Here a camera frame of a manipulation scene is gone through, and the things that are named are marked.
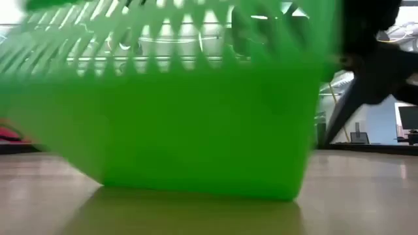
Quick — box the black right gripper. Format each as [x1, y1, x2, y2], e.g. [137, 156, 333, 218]
[338, 0, 404, 57]

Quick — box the green plastic basket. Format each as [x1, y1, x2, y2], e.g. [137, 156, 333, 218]
[0, 0, 343, 202]

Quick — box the black computer monitor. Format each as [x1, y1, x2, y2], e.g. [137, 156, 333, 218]
[397, 105, 418, 146]

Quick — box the small dark stand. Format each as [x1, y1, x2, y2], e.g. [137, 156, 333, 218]
[349, 121, 371, 145]

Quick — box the red object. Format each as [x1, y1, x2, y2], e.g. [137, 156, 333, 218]
[0, 125, 32, 145]

